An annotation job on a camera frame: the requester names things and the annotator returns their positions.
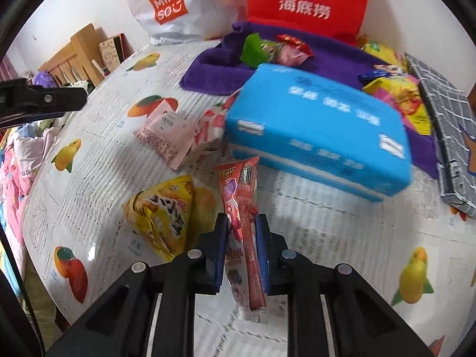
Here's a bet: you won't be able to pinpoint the pink yellow sweet potato sticks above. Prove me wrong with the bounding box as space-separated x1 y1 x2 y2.
363 74 432 136

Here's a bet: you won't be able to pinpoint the green snack packet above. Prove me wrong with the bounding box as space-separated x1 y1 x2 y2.
240 33 279 68

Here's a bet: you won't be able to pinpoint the red paper shopping bag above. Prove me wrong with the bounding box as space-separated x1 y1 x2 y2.
247 0 368 45

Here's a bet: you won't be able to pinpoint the black cable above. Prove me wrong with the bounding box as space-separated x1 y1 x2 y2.
0 226 48 357

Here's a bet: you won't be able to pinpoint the grey checked star cloth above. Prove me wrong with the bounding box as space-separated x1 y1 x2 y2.
405 53 475 218

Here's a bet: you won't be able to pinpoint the purple towel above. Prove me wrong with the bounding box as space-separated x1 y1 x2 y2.
178 20 440 179

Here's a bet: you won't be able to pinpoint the yellow triangular snack packet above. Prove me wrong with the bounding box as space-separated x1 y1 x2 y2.
122 174 195 262

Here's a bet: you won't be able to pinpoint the blue tissue pack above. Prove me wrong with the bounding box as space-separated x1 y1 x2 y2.
226 64 412 201

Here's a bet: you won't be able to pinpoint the white plastic Miniso bag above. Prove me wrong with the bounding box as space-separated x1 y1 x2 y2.
127 0 246 45

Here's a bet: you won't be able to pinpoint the yellow chips bag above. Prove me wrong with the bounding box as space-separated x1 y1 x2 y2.
357 35 407 69

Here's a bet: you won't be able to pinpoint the small pink candy packet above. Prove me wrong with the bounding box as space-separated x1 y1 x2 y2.
273 43 314 67

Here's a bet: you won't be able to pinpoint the red toy story snack stick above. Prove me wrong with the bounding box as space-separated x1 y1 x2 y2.
215 156 267 323

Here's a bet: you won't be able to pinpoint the patterned box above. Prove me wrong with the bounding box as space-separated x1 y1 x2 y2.
98 33 132 73

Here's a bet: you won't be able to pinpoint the red small snack packet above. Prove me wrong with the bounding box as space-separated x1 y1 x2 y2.
276 34 313 56

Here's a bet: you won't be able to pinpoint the fruit print tablecloth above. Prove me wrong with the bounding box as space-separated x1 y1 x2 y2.
22 41 475 356

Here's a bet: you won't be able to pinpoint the blue small snack packet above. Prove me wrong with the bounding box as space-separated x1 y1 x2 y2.
357 65 407 85

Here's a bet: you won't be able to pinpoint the pink white pastry packet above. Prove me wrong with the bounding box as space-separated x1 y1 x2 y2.
133 101 196 171

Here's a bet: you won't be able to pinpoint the wooden furniture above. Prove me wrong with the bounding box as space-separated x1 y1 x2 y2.
39 24 106 87

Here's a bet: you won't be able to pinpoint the strawberry white snack packet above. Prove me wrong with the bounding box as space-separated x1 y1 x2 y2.
183 89 241 165

